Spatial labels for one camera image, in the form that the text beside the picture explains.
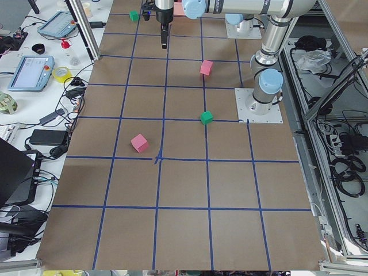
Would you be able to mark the crumpled white cloth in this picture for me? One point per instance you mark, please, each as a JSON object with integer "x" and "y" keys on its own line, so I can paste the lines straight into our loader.
{"x": 314, "y": 61}

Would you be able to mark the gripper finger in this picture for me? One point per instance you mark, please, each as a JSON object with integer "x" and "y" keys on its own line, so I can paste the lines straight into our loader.
{"x": 164, "y": 38}

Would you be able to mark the pink cube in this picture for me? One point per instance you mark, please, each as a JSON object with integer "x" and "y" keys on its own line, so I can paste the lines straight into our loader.
{"x": 139, "y": 143}
{"x": 206, "y": 67}

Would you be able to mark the pink cube upper left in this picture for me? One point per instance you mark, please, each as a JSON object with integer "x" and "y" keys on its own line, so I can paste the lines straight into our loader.
{"x": 206, "y": 67}

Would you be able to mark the green cube near gripper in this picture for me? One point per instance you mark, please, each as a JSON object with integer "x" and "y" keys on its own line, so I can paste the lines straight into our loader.
{"x": 134, "y": 16}

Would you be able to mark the green cube lower left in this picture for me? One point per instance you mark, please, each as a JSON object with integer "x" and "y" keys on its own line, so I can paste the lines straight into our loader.
{"x": 206, "y": 117}

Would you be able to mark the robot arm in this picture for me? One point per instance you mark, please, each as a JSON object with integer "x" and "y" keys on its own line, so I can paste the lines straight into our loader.
{"x": 269, "y": 21}
{"x": 195, "y": 9}

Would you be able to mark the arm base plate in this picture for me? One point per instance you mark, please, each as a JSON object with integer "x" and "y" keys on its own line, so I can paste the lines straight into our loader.
{"x": 251, "y": 111}
{"x": 242, "y": 26}

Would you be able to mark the red small object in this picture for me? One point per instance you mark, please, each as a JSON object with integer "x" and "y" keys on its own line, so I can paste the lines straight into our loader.
{"x": 65, "y": 44}

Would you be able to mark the yellow tape roll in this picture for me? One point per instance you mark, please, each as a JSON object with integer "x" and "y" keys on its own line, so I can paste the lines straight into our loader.
{"x": 62, "y": 74}

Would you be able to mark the black power adapter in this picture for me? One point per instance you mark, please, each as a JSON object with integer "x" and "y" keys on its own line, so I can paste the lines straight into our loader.
{"x": 47, "y": 137}

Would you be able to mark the teach pendant far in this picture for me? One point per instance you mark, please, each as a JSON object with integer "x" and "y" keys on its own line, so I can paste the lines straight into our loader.
{"x": 58, "y": 26}

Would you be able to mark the teach pendant near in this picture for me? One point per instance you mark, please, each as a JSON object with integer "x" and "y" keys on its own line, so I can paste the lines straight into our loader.
{"x": 32, "y": 73}

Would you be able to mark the teach pendant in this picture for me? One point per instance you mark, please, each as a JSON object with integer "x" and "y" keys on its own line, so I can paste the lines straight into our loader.
{"x": 58, "y": 26}
{"x": 32, "y": 73}

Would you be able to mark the black laptop computer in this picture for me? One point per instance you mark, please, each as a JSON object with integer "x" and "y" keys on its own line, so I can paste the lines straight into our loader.
{"x": 19, "y": 170}

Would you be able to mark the green tape roll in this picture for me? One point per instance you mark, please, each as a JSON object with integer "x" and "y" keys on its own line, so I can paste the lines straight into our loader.
{"x": 8, "y": 104}

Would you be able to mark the pink cube lower centre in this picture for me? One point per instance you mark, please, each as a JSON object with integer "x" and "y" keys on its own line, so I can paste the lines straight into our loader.
{"x": 139, "y": 143}

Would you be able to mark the aluminium frame post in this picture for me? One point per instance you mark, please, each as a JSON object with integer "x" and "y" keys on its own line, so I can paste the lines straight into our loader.
{"x": 76, "y": 9}

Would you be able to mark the grey usb hub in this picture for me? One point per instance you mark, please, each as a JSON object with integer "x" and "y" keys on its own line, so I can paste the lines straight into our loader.
{"x": 50, "y": 117}

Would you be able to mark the black bowl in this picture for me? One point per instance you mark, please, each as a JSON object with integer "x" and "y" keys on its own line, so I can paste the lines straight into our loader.
{"x": 38, "y": 48}

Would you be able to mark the pink plastic tray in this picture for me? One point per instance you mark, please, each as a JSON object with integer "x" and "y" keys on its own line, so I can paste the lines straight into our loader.
{"x": 178, "y": 9}

